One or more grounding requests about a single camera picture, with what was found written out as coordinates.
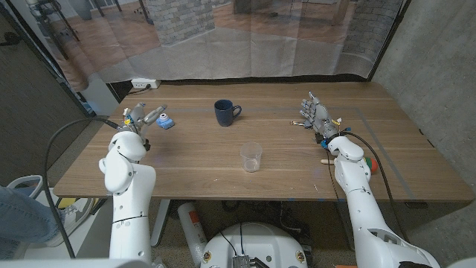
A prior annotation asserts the white sneaker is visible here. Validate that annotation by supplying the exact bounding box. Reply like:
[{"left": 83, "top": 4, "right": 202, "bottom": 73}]
[{"left": 44, "top": 197, "right": 94, "bottom": 248}]

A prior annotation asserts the clear plastic cup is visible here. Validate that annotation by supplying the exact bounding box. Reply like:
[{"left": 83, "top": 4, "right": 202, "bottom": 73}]
[{"left": 239, "top": 141, "right": 263, "bottom": 173}]

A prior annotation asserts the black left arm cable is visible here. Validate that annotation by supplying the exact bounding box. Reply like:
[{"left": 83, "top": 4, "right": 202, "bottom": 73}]
[{"left": 44, "top": 116, "right": 120, "bottom": 260}]

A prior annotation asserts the blue toy camera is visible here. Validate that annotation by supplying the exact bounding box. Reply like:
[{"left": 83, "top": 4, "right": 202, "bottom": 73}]
[{"left": 155, "top": 113, "right": 176, "bottom": 130}]

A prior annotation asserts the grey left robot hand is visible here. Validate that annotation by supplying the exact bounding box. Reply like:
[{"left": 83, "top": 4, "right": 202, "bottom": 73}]
[{"left": 118, "top": 103, "right": 168, "bottom": 137}]

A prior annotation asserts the wooden maraca with red-green head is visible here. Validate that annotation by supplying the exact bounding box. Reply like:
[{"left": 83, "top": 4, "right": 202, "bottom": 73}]
[{"left": 320, "top": 156, "right": 379, "bottom": 175}]

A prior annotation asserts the navy blue mug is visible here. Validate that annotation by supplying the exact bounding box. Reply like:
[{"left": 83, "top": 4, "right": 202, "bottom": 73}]
[{"left": 213, "top": 99, "right": 242, "bottom": 127}]

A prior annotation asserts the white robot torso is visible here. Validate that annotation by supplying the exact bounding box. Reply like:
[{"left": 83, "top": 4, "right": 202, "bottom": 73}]
[{"left": 199, "top": 222, "right": 309, "bottom": 268}]

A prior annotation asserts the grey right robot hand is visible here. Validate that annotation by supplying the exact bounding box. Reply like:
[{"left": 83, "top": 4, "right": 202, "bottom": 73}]
[{"left": 299, "top": 91, "right": 341, "bottom": 139}]

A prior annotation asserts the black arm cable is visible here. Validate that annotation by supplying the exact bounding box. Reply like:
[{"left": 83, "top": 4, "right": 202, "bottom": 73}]
[
  {"left": 341, "top": 130, "right": 410, "bottom": 243},
  {"left": 44, "top": 116, "right": 120, "bottom": 260}
]

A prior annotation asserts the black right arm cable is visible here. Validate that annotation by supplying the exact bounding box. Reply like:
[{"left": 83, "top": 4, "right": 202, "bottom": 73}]
[{"left": 341, "top": 130, "right": 410, "bottom": 243}]

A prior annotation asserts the white power strip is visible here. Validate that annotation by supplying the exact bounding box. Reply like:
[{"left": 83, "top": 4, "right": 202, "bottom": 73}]
[{"left": 130, "top": 77, "right": 162, "bottom": 90}]

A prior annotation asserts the person's leg in jeans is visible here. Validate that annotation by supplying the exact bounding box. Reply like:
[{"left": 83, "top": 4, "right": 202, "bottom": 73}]
[{"left": 0, "top": 187, "right": 66, "bottom": 261}]

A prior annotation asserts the printed room backdrop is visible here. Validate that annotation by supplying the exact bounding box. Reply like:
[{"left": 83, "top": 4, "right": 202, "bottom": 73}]
[{"left": 7, "top": 0, "right": 406, "bottom": 92}]

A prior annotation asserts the white cylinder with orange label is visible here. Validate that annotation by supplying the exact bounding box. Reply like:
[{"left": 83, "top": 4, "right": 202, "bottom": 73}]
[{"left": 177, "top": 202, "right": 208, "bottom": 258}]

